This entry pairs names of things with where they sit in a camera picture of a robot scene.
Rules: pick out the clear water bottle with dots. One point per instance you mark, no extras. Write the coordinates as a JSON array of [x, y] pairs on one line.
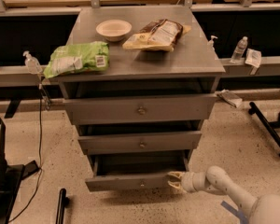
[[239, 50]]

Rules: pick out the grey top drawer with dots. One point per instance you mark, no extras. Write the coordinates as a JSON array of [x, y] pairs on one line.
[[115, 110]]

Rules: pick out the black stand base right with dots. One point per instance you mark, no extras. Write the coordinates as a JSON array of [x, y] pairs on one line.
[[271, 126]]

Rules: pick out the brown yellow snack bag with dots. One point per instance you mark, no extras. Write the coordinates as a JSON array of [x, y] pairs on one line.
[[158, 35]]

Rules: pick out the clear sanitizer pump bottle left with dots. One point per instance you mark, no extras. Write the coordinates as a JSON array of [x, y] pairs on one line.
[[32, 63]]

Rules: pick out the white wipe packet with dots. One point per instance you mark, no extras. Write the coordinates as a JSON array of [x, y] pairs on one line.
[[253, 57]]

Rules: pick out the white paper bowl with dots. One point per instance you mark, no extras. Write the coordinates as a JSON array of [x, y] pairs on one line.
[[113, 30]]

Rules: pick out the grey middle drawer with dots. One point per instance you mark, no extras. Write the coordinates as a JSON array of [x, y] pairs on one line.
[[138, 142]]

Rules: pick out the grey bottom drawer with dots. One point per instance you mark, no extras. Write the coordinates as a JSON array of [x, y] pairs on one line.
[[135, 171]]

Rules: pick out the small pump bottle right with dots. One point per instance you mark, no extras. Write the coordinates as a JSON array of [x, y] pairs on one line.
[[211, 42]]

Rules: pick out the green chip bag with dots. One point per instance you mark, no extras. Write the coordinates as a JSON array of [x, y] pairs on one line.
[[78, 58]]

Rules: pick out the black equipment stand left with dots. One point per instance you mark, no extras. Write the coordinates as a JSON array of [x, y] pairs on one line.
[[11, 177]]

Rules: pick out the grey drawer cabinet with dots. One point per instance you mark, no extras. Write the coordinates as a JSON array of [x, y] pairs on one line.
[[192, 68]]

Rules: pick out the black tube bottom left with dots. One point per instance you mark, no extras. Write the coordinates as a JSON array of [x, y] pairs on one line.
[[62, 203]]

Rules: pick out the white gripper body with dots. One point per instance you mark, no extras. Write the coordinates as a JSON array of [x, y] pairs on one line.
[[188, 182]]

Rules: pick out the grey drawer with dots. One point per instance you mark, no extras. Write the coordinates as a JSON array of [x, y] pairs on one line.
[[138, 142], [115, 110], [135, 171]]

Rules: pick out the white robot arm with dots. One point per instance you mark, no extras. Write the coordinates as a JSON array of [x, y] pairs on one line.
[[264, 209]]

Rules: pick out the folded paper packet on rail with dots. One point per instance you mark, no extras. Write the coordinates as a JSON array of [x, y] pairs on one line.
[[230, 97]]

